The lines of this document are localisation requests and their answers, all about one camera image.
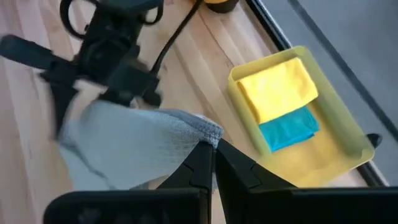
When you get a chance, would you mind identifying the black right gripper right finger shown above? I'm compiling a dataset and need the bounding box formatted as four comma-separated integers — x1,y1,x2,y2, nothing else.
215,139,398,224

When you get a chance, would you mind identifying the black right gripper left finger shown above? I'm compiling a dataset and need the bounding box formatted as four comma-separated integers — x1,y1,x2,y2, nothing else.
43,141,215,224

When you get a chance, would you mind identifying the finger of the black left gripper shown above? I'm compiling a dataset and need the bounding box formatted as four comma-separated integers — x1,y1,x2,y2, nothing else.
51,70,78,139
0,34,77,71

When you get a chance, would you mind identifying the grey waffle microfiber towel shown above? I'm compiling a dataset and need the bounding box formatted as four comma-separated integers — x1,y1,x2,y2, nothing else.
57,99,224,191

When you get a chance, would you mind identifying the teal microfiber towel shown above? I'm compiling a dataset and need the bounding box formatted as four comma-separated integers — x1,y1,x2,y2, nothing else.
258,105,321,153

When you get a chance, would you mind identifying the yellow microfiber towel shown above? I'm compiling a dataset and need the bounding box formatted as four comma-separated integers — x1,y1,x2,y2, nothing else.
236,57,320,125

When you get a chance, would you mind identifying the yellow-green plastic bin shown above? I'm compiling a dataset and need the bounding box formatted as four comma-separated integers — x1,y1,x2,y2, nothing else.
228,45,376,187

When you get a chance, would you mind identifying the black plant pot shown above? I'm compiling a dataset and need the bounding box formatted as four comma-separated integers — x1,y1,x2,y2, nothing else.
203,0,241,14

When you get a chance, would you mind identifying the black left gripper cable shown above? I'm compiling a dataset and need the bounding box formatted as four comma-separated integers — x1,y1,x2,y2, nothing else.
150,0,203,75

